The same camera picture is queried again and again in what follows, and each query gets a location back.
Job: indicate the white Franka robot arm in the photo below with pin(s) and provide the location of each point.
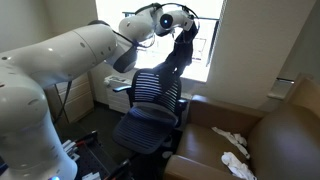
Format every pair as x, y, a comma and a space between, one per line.
50, 63

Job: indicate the thin white cloth strip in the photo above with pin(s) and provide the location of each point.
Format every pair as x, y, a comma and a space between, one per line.
231, 137

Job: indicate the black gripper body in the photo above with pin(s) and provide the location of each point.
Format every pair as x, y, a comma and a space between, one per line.
192, 27

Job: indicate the white wall heater unit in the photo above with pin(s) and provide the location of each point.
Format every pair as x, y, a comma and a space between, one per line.
116, 98

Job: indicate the dark navy cloth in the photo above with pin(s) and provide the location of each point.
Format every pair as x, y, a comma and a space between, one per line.
181, 53

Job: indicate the small white block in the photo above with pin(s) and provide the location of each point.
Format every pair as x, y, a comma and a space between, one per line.
91, 176

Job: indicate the bunched white cloth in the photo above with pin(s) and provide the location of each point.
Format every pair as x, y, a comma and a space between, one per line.
237, 166

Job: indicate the brown leather armchair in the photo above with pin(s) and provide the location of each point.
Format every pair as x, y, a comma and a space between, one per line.
206, 143

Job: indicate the wooden drawer cabinet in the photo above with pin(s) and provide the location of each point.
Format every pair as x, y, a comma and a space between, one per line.
78, 98

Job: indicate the black robot base board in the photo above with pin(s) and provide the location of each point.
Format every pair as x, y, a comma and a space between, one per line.
93, 160

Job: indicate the white scrap on floor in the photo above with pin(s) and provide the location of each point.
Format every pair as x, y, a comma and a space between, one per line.
167, 155

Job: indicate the white parts cluster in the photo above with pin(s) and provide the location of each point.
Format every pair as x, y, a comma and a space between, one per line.
70, 150

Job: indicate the window with metal frame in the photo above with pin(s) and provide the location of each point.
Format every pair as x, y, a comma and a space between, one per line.
203, 50

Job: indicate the black mesh office chair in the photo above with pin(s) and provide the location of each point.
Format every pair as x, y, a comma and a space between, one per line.
143, 133

